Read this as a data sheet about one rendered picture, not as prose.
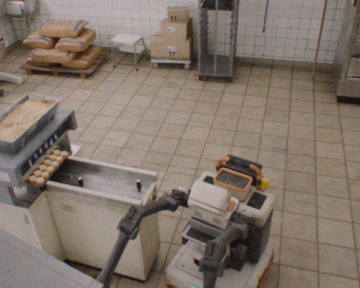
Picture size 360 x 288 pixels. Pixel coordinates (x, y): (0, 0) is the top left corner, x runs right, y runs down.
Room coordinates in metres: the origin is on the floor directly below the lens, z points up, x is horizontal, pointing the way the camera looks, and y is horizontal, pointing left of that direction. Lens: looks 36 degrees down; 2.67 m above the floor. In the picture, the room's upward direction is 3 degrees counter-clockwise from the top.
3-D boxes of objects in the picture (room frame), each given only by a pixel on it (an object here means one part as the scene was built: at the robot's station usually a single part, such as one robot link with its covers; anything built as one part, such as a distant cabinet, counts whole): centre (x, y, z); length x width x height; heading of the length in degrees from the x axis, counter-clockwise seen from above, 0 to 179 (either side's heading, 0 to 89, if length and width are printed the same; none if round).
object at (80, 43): (5.82, 1.35, 0.47); 0.72 x 0.42 x 0.17; 168
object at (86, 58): (5.84, 1.33, 0.19); 0.72 x 0.42 x 0.15; 167
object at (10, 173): (2.24, 0.99, 1.01); 0.72 x 0.33 x 0.34; 160
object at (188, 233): (1.60, -0.18, 0.75); 0.28 x 0.16 x 0.22; 58
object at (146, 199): (1.94, 0.17, 0.77); 0.24 x 0.04 x 0.14; 160
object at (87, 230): (2.06, 0.51, 0.45); 0.70 x 0.34 x 0.90; 70
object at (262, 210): (1.93, -0.39, 0.59); 0.55 x 0.34 x 0.83; 58
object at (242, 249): (1.68, -0.30, 0.44); 0.28 x 0.27 x 0.25; 58
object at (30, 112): (2.24, 0.99, 1.28); 0.54 x 0.27 x 0.06; 160
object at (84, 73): (5.91, 1.62, 0.06); 1.20 x 0.80 x 0.11; 75
